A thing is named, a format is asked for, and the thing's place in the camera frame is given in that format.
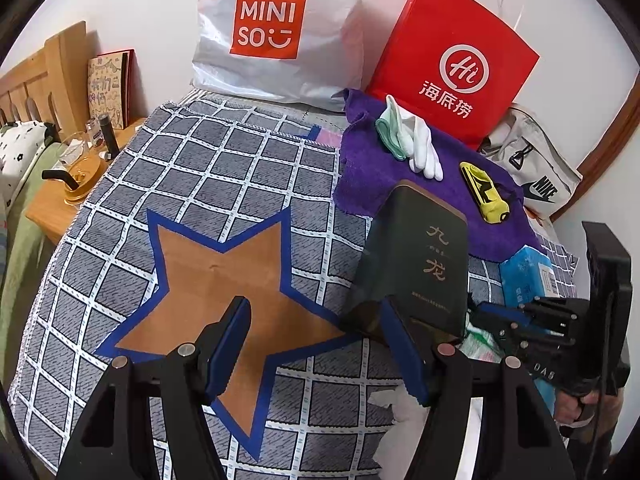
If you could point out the wooden headboard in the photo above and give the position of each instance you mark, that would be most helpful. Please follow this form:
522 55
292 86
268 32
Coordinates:
51 85

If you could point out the brown star blue border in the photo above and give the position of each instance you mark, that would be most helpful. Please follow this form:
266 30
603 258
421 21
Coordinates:
197 278

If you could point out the dark green gold tin box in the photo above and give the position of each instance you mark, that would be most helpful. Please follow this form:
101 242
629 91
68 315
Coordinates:
416 254

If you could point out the grey Nike bag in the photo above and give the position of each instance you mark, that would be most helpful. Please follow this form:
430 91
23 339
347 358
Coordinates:
521 146

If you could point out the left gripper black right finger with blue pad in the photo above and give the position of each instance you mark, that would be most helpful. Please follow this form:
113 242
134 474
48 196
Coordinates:
405 348

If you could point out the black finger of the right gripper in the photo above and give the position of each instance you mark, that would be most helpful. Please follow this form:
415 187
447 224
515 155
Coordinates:
501 321

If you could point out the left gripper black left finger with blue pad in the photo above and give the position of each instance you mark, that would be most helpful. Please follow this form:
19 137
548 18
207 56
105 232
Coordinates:
219 347

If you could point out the brown wooden door frame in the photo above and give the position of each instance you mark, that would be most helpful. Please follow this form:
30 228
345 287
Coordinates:
612 143

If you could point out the white mesh bag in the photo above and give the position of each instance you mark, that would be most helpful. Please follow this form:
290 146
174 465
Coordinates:
396 449

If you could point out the red paper shopping bag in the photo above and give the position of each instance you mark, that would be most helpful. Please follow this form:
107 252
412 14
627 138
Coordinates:
455 64

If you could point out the green tissue pack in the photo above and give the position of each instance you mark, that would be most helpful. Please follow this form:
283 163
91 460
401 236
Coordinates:
478 344

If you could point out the blue star marker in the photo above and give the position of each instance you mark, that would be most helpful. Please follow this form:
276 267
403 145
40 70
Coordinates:
547 392

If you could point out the white Miniso plastic bag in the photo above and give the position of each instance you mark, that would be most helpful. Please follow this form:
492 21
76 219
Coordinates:
283 51

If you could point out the blue cardboard box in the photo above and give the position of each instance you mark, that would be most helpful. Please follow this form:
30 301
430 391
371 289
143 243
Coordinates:
526 275

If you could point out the grey checked blanket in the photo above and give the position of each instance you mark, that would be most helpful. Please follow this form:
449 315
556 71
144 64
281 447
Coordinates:
218 169

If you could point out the wooden bedside table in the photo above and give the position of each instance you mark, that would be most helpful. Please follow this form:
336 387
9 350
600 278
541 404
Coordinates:
57 202

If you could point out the purple fluffy towel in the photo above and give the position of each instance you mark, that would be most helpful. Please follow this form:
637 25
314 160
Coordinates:
369 172

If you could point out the person's right hand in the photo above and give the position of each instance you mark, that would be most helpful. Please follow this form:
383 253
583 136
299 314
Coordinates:
567 408

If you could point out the yellow black pouch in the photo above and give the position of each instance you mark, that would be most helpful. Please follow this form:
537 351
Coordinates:
493 208

